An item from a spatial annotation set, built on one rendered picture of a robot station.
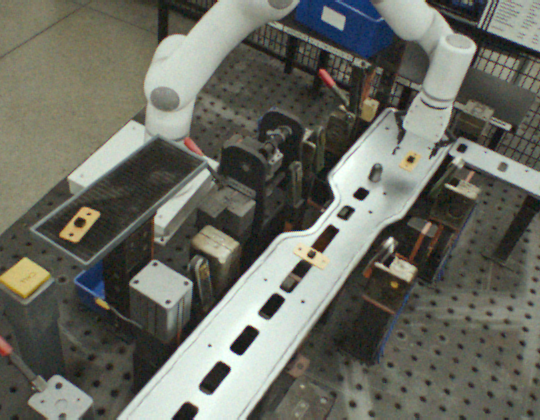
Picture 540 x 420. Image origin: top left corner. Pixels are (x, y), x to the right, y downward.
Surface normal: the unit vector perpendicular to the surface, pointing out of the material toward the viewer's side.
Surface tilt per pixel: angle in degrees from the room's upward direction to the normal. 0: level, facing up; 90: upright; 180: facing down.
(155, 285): 0
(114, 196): 0
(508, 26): 90
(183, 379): 0
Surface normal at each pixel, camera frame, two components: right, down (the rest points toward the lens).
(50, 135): 0.14, -0.69
